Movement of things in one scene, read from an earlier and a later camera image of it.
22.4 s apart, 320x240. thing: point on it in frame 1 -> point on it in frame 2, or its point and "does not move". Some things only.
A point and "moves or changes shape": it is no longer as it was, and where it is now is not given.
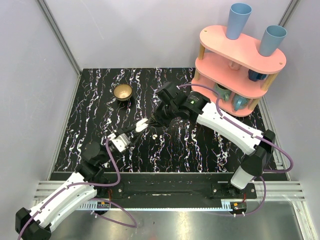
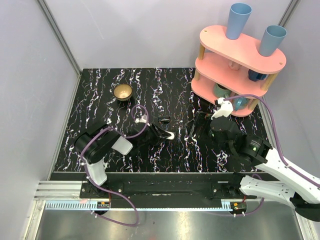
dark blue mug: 254,76 does not move
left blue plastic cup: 239,13 does not move
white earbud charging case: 141,125 moves or changes shape
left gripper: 126,131 -> 152,131
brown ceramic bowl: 123,92 does not move
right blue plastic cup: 271,39 does not move
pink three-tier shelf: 232,74 does not move
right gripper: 157,117 -> 201,118
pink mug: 234,65 does not move
